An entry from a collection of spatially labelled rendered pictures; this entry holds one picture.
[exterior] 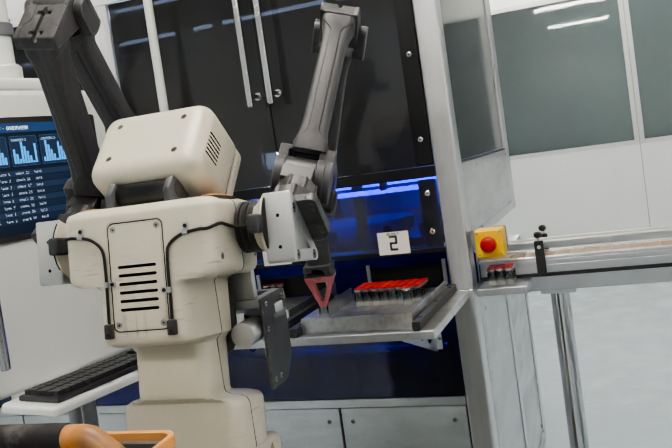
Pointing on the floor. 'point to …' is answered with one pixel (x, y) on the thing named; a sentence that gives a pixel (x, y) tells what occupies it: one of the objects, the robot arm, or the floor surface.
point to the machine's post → (451, 192)
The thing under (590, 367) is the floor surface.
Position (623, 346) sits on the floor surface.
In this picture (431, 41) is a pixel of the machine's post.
